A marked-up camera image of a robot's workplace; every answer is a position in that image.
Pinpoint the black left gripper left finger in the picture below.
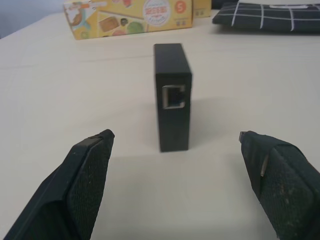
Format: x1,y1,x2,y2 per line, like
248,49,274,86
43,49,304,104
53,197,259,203
0,128,116,240

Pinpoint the plain yellow cardboard box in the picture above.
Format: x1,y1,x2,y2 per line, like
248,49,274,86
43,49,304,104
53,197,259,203
192,0,212,19

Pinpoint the black white-checked fabric pouch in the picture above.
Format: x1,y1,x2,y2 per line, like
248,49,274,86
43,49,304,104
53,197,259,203
211,0,320,34

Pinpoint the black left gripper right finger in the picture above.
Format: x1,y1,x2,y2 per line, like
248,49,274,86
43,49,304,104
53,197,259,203
238,130,320,240

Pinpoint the small black Ethernet adapter box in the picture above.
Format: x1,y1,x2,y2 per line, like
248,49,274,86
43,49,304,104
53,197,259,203
153,43,194,153

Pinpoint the yellow printed cardboard box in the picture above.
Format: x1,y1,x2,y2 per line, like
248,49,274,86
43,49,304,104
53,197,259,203
62,0,195,41

